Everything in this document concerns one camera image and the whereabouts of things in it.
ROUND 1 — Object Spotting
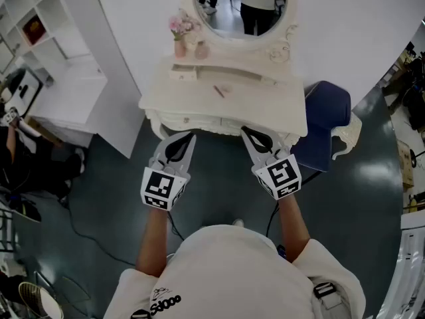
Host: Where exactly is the person's white shirt torso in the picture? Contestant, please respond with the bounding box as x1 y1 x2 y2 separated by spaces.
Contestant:
102 224 367 319

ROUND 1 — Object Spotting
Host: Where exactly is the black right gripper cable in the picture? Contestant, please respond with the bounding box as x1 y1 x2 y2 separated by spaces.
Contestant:
265 169 325 245

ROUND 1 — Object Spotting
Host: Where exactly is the person's right forearm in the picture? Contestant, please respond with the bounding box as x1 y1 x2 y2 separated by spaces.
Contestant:
277 196 312 265

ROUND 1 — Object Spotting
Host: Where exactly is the blue upholstered chair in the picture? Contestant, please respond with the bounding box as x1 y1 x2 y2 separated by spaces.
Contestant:
292 80 363 173

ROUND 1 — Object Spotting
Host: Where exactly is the white shelf cabinet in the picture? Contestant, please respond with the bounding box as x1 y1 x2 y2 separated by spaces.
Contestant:
0 0 110 136

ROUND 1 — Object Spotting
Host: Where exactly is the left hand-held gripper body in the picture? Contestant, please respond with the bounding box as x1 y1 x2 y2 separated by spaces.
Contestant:
140 156 192 211

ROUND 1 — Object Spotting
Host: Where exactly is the white vanity dressing table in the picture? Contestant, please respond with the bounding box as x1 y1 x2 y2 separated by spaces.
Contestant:
138 53 309 145

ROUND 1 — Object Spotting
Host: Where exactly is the round pink glass bottle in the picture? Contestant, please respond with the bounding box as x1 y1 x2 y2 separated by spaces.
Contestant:
194 41 209 60

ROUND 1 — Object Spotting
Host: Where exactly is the black floor cable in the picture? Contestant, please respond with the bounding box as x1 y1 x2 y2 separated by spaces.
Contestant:
62 196 137 267

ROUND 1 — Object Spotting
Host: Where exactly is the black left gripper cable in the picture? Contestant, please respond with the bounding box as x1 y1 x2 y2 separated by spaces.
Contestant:
167 210 185 242

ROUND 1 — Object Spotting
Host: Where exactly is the pink artificial flower bunch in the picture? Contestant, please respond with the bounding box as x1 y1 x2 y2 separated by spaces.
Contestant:
168 8 203 41

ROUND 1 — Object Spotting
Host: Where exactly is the red box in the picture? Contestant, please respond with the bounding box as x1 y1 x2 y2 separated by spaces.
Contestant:
22 14 44 45

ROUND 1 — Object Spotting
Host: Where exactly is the person's left forearm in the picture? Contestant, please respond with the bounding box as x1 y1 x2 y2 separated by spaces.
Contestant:
135 207 171 278

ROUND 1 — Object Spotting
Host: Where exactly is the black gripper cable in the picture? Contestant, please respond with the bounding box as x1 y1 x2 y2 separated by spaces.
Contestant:
167 210 185 242
265 169 325 245

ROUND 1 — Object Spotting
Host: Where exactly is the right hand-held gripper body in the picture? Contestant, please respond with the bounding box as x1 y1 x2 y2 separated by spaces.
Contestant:
251 153 302 201

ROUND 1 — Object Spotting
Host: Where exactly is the oval white-framed mirror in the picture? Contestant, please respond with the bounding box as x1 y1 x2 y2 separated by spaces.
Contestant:
181 0 299 64

